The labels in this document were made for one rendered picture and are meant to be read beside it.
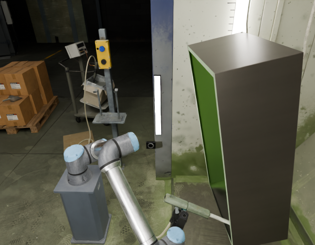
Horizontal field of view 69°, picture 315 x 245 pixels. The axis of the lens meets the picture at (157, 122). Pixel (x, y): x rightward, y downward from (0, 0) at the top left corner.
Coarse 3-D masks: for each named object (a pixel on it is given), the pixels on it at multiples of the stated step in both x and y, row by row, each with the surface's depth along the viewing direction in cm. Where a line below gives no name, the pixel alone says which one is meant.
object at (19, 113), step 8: (24, 96) 372; (0, 104) 347; (8, 104) 346; (16, 104) 346; (24, 104) 361; (8, 112) 348; (16, 112) 349; (24, 112) 359; (32, 112) 385; (8, 120) 355; (16, 120) 356; (24, 120) 358
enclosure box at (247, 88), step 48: (192, 48) 133; (240, 48) 111; (288, 48) 96; (240, 96) 96; (288, 96) 97; (240, 144) 108; (288, 144) 110; (240, 192) 123; (288, 192) 126; (240, 240) 143
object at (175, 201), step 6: (168, 198) 146; (174, 198) 147; (180, 198) 149; (174, 204) 147; (180, 204) 146; (186, 204) 147; (192, 204) 148; (180, 210) 149; (186, 210) 148; (192, 210) 146; (198, 210) 146; (204, 210) 148; (204, 216) 147; (210, 216) 148; (216, 216) 148; (228, 222) 148
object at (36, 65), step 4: (24, 64) 408; (28, 64) 408; (32, 64) 407; (36, 64) 406; (40, 64) 410; (44, 64) 426; (36, 68) 396; (40, 68) 410; (44, 68) 425; (36, 72) 400; (40, 72) 409; (44, 72) 425; (36, 76) 403; (40, 76) 408; (44, 76) 424; (48, 76) 441; (40, 80) 407; (44, 80) 423; (40, 84) 410
